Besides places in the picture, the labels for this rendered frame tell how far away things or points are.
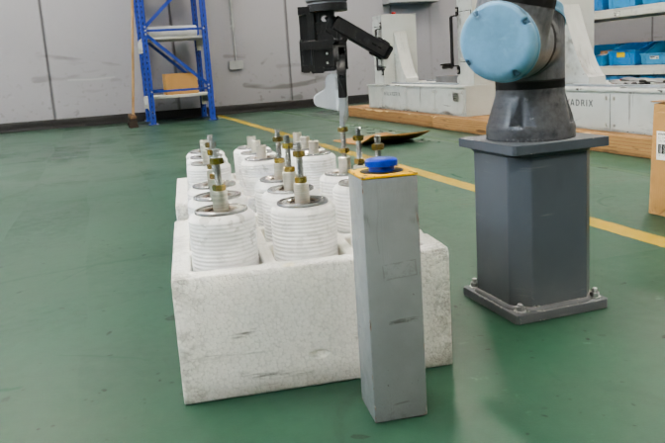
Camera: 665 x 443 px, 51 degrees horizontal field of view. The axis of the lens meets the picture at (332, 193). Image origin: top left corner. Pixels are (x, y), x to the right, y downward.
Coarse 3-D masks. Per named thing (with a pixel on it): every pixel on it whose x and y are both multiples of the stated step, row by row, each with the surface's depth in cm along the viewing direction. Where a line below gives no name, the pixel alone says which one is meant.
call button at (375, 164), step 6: (378, 156) 88; (384, 156) 88; (390, 156) 87; (366, 162) 86; (372, 162) 85; (378, 162) 85; (384, 162) 85; (390, 162) 85; (396, 162) 86; (372, 168) 86; (378, 168) 85; (384, 168) 85; (390, 168) 85
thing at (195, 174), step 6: (228, 162) 155; (192, 168) 151; (198, 168) 150; (204, 168) 150; (222, 168) 151; (228, 168) 153; (192, 174) 151; (198, 174) 150; (204, 174) 150; (222, 174) 151; (228, 174) 153; (192, 180) 151; (198, 180) 150; (204, 180) 150
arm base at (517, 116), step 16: (544, 80) 116; (560, 80) 117; (496, 96) 122; (512, 96) 118; (528, 96) 116; (544, 96) 116; (560, 96) 117; (496, 112) 120; (512, 112) 117; (528, 112) 116; (544, 112) 116; (560, 112) 117; (496, 128) 120; (512, 128) 117; (528, 128) 116; (544, 128) 115; (560, 128) 116
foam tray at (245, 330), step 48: (432, 240) 105; (192, 288) 94; (240, 288) 95; (288, 288) 97; (336, 288) 98; (432, 288) 101; (192, 336) 95; (240, 336) 96; (288, 336) 98; (336, 336) 99; (432, 336) 102; (192, 384) 96; (240, 384) 98; (288, 384) 99
